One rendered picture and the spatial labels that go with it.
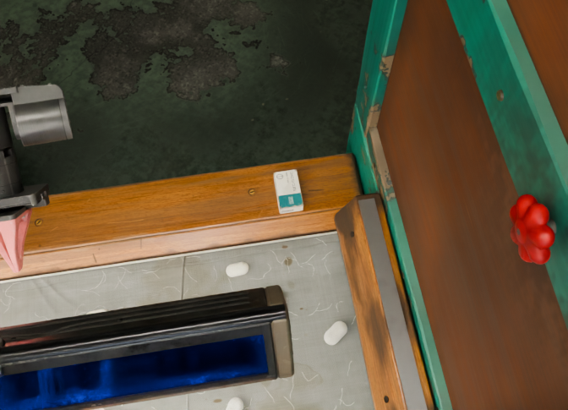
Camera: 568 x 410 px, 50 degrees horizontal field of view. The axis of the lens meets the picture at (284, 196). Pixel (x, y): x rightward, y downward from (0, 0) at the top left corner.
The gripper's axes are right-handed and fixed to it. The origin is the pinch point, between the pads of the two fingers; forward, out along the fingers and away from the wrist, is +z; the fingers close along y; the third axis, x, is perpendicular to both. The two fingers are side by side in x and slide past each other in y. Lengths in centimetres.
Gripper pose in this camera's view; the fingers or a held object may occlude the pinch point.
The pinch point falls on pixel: (16, 265)
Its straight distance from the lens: 84.3
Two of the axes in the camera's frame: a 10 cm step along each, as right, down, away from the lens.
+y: 9.9, -1.5, 0.6
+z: 1.3, 9.6, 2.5
